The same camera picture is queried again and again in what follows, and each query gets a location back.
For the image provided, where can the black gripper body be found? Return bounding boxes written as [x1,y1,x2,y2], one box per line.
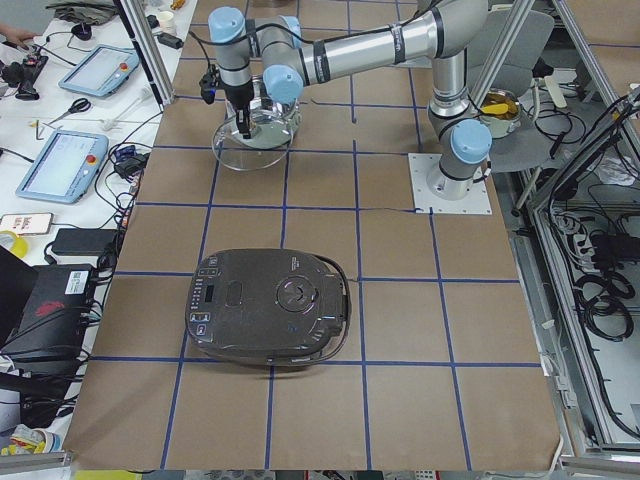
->
[223,82,253,111]

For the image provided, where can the glass pot lid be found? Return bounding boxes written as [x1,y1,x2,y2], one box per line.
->
[212,98,301,171]

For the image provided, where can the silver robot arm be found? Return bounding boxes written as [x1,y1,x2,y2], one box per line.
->
[200,1,492,199]

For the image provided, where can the person forearm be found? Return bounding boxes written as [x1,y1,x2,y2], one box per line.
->
[0,22,38,48]

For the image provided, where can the pale green electric pot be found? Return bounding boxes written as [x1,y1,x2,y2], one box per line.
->
[246,76,301,149]

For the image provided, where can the blue teach pendant far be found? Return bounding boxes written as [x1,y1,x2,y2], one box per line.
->
[58,44,140,97]

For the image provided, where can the blue teach pendant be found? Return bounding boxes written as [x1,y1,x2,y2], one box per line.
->
[58,44,140,97]
[16,129,109,204]

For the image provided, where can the black scissors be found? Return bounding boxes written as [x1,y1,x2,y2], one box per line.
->
[52,97,92,123]

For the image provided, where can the blue teach pendant near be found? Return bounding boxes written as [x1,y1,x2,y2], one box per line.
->
[16,129,109,204]

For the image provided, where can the dark grey rice cooker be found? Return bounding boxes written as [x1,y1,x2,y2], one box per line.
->
[185,248,351,367]

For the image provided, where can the black power adapter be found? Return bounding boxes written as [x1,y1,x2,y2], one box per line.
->
[51,228,116,256]

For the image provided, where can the yellow tape roll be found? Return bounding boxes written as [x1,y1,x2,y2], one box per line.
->
[0,231,29,259]

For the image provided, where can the steel bowl with yellow item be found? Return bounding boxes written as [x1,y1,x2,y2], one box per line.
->
[480,89,521,139]

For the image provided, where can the grey office chair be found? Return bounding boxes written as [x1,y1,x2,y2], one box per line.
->
[467,10,554,173]

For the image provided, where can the black computer box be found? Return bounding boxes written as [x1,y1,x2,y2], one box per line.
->
[1,249,97,362]

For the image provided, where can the aluminium frame post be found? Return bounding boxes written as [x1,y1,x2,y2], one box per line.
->
[113,0,174,107]

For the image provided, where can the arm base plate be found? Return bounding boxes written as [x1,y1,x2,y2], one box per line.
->
[408,153,492,215]

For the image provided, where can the black cable bundle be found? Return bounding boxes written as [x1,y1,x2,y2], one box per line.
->
[574,269,636,341]

